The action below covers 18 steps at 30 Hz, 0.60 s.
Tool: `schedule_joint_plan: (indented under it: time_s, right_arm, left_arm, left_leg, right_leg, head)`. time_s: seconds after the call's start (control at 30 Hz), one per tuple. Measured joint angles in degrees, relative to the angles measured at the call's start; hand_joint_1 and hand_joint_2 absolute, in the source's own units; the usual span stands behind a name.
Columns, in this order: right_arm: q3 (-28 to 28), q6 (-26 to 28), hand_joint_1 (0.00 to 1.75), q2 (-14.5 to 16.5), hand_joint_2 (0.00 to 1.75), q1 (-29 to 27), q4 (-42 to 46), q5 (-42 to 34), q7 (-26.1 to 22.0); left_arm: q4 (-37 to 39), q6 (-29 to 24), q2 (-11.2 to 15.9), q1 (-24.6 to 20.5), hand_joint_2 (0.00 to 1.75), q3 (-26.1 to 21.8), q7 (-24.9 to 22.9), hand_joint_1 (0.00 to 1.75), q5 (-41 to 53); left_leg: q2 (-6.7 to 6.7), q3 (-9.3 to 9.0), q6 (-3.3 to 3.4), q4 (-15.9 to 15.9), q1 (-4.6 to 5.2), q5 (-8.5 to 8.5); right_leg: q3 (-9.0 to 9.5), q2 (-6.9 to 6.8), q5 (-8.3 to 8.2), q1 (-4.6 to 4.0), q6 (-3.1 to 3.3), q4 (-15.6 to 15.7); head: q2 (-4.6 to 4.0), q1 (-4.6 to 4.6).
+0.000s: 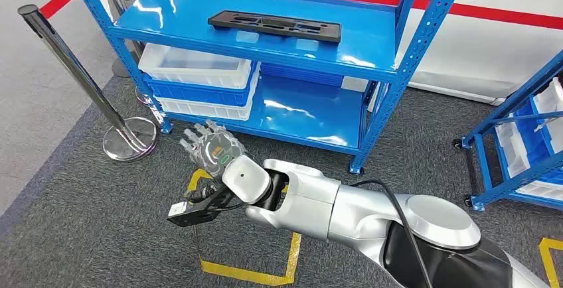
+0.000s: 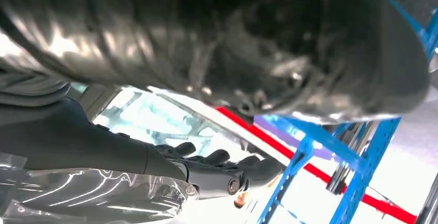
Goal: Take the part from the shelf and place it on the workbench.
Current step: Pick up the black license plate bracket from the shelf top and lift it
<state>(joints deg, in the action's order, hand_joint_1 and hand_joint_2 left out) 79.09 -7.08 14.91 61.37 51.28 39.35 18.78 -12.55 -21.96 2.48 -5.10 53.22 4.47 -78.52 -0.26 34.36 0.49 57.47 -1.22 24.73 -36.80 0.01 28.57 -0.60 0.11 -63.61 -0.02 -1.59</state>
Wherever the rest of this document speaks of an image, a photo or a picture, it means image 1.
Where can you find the white car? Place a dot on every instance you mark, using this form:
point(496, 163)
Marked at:
point(484, 57)

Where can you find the flat blue plastic bin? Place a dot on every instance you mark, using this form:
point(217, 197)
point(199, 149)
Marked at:
point(299, 75)

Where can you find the blue wheeled metal rack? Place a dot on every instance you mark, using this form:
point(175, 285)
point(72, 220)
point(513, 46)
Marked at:
point(481, 167)

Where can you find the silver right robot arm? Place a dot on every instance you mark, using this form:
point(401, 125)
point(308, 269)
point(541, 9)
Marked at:
point(316, 202)

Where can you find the yellow floor tape square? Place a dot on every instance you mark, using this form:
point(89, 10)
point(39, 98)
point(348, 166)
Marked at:
point(246, 274)

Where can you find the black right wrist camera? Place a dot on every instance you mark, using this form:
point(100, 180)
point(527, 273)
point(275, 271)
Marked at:
point(193, 215)

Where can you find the black plastic panel part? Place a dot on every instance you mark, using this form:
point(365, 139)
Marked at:
point(327, 33)

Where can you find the blue metal shelf rack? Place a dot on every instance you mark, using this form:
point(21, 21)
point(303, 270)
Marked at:
point(184, 13)

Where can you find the red barrier belt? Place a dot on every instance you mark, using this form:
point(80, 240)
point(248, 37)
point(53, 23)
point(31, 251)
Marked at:
point(484, 13)

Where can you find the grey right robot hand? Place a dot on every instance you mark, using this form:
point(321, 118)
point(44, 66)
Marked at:
point(215, 149)

